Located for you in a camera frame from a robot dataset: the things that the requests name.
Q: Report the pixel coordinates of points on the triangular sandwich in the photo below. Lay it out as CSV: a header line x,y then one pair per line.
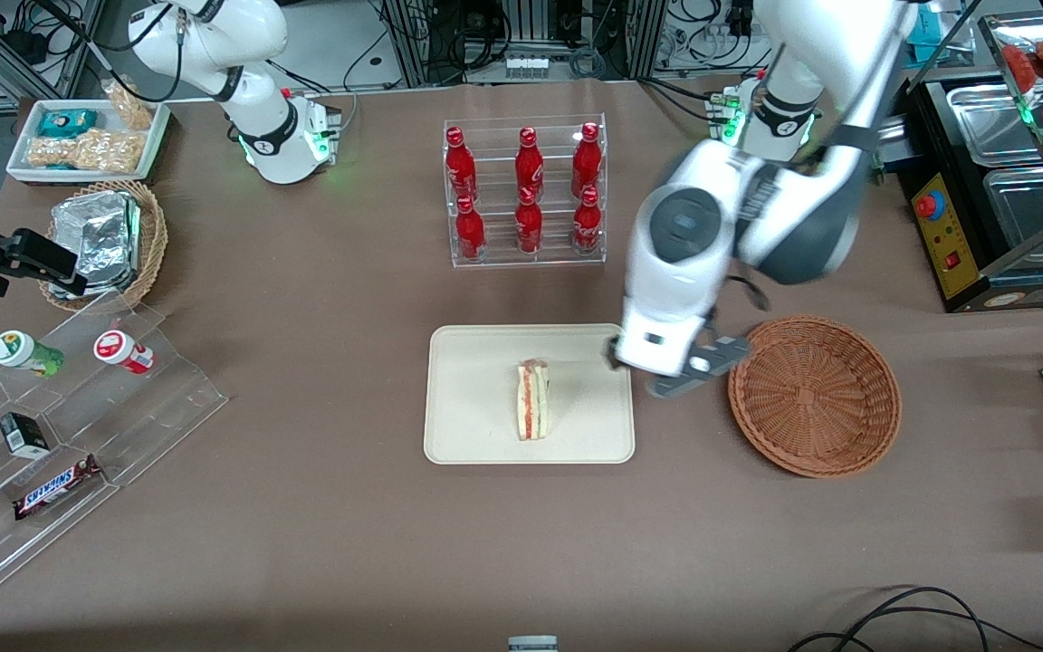
x,y
532,403

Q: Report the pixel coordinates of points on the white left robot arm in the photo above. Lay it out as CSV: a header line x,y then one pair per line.
x,y
693,235

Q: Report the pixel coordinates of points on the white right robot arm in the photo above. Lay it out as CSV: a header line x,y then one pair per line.
x,y
214,45

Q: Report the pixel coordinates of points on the small wicker basket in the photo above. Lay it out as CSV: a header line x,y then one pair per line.
x,y
152,235

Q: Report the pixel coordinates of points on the white snack tray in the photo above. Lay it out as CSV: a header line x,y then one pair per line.
x,y
28,127

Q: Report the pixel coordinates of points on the cream plastic tray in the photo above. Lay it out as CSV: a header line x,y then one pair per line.
x,y
476,394

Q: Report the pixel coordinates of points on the large round wicker basket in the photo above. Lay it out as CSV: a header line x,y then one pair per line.
x,y
816,398

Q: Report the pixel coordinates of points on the steel warmer tray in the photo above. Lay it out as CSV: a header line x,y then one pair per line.
x,y
992,122
1028,217

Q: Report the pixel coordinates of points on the foil wrapped pack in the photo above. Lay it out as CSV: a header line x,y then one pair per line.
x,y
96,231
110,279

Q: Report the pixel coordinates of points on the clear bag of nuts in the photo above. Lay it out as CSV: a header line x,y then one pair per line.
x,y
130,104
91,151

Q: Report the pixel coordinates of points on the red cola bottle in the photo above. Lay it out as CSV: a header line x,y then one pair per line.
x,y
460,167
529,163
587,225
470,231
586,163
529,226

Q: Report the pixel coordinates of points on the teal snack packet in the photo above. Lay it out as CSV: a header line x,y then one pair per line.
x,y
67,122

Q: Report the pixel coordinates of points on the small black box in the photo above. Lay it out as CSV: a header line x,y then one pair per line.
x,y
23,435

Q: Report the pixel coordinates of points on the clear acrylic stepped shelf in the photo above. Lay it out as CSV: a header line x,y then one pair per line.
x,y
150,407

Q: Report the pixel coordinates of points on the black power adapters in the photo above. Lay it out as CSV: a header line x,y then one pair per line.
x,y
19,36

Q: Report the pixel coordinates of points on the clear acrylic bottle rack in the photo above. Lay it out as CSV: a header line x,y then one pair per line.
x,y
494,181

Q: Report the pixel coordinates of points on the Snickers bar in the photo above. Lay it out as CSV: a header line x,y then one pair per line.
x,y
55,489

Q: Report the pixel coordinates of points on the black food warmer cabinet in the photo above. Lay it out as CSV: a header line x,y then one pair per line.
x,y
938,240

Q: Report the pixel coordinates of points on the white power strip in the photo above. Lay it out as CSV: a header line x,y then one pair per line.
x,y
526,66

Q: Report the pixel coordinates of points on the grey device edge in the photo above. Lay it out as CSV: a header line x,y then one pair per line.
x,y
532,644

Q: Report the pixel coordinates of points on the teal box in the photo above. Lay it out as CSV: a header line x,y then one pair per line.
x,y
933,32

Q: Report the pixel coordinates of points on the red food in warmer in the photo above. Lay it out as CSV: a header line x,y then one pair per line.
x,y
1028,63

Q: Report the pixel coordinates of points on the aluminium frame rack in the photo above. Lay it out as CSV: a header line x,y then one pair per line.
x,y
408,36

